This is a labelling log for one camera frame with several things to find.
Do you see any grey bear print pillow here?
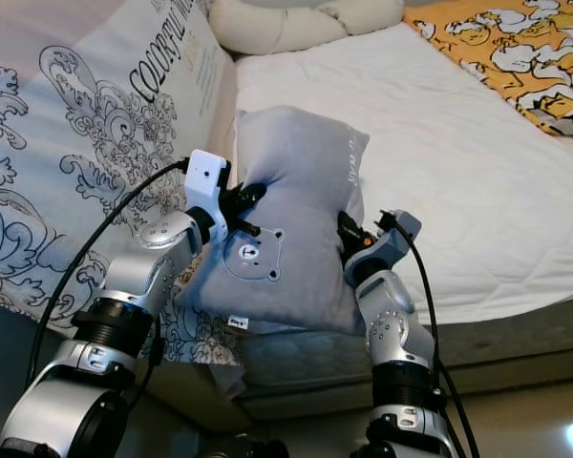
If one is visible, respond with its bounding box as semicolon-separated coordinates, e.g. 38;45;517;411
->
181;104;372;336

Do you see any white quilted mattress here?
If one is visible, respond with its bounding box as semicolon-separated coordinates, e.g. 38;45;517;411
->
234;21;573;327

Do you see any cream knotted bolster pillow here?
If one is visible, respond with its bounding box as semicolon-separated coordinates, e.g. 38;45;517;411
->
207;0;407;57

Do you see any large grey floral patterned cushion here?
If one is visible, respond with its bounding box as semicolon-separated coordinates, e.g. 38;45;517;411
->
0;0;244;373

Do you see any grey bed base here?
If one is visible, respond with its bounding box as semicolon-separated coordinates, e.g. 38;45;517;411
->
234;303;573;423

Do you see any yellow duck print blanket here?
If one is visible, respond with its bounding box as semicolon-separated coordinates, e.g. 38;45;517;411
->
403;0;573;140

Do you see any grey-blue right wrist camera mount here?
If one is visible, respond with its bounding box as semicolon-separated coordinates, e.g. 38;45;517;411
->
358;209;424;278

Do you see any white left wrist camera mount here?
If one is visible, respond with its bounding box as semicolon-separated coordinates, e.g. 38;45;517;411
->
183;150;234;226

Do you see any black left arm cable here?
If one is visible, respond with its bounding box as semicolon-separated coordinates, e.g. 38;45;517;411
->
24;159;192;394

